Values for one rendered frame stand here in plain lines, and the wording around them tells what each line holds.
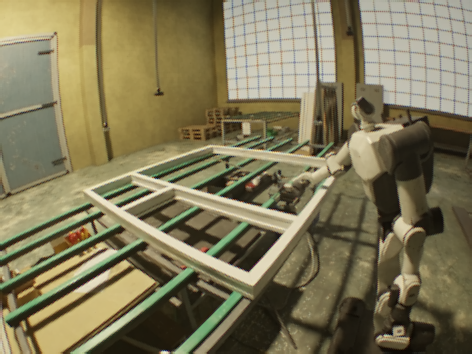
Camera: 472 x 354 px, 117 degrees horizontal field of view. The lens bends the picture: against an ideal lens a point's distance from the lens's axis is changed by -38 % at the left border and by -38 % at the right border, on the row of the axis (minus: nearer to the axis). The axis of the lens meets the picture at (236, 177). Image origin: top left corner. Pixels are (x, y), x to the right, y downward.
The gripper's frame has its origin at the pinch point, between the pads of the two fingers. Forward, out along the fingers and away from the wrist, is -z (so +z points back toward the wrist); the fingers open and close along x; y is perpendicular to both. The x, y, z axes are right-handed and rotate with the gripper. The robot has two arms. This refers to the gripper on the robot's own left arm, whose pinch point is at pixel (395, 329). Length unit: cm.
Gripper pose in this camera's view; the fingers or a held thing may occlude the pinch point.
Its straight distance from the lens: 113.5
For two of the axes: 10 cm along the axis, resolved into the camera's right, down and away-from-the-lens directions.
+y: -2.6, 2.3, -9.4
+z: -1.9, -9.7, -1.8
